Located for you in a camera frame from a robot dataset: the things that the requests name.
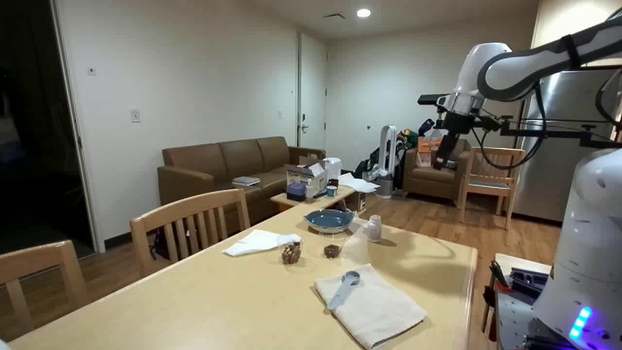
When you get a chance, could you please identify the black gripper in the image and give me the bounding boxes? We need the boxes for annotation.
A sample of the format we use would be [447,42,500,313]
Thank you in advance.
[432,110,467,171]

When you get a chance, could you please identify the small brown pinecone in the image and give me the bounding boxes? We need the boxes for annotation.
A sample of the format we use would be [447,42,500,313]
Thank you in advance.
[321,241,344,260]

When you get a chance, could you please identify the clear cup with nuts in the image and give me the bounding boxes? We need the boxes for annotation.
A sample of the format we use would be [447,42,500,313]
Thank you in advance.
[280,239,303,266]

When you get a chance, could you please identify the orange white box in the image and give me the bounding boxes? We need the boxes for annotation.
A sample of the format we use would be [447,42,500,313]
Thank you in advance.
[416,134,445,169]

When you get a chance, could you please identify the brown armchair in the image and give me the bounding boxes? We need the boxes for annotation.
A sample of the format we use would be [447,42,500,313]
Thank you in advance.
[403,134,474,202]

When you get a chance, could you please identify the wooden side chair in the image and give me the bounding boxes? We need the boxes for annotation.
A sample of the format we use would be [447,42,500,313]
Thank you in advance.
[455,143,527,229]

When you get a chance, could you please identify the white tower fan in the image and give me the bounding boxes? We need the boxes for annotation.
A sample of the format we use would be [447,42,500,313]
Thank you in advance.
[377,124,401,180]

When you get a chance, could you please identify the black bag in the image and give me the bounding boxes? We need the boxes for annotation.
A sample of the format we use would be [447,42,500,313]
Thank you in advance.
[354,142,385,182]

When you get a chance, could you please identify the white loose papers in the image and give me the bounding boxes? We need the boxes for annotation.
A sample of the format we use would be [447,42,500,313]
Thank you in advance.
[338,173,381,194]

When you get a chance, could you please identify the white pill bottle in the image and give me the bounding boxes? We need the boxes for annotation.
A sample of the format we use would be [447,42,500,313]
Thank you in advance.
[366,213,385,243]

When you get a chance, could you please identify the stainless steel refrigerator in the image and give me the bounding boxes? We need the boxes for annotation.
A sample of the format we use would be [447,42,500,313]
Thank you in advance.
[513,64,622,225]

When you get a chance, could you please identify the white tissue box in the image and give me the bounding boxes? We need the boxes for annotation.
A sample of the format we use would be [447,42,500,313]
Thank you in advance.
[321,155,344,182]

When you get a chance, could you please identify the blue ceramic plate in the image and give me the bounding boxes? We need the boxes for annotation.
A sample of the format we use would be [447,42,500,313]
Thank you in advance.
[303,208,356,235]

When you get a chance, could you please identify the white blue cardboard box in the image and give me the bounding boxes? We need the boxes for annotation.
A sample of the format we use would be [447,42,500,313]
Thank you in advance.
[286,161,329,202]

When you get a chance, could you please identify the black clamp bar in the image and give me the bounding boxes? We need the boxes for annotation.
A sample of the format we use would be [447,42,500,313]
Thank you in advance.
[507,266,552,301]

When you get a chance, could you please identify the white interior door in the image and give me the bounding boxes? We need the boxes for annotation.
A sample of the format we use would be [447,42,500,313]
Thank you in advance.
[298,31,331,153]

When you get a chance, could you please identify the light blue measuring spoon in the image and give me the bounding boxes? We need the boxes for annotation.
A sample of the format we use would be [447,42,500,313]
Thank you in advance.
[325,268,362,313]

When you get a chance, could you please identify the wooden coffee table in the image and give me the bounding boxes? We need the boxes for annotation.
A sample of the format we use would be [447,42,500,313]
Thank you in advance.
[270,182,358,212]

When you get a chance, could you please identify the grey folded towel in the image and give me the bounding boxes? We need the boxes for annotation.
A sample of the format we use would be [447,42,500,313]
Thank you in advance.
[313,260,430,350]

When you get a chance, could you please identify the grey metal mounting plate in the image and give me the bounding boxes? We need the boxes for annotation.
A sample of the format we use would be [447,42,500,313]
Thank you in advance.
[494,289,542,350]

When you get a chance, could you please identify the grey folded cloth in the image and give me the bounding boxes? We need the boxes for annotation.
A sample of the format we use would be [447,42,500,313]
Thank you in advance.
[231,175,263,190]

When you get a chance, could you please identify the white paper napkin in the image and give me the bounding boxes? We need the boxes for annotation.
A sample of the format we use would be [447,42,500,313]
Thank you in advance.
[222,227,303,258]

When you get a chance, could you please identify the brown leather sofa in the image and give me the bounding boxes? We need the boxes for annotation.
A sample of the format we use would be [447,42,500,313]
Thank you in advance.
[156,134,329,225]

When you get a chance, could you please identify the light wooden dining chair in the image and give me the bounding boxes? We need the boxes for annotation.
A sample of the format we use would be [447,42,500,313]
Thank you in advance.
[128,186,253,278]
[0,239,90,338]

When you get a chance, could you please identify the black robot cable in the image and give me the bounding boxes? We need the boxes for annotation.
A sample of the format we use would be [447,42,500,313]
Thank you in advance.
[469,79,622,171]

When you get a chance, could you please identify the black camera boom bar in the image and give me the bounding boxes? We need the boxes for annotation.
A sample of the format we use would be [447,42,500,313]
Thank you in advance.
[478,114,622,147]

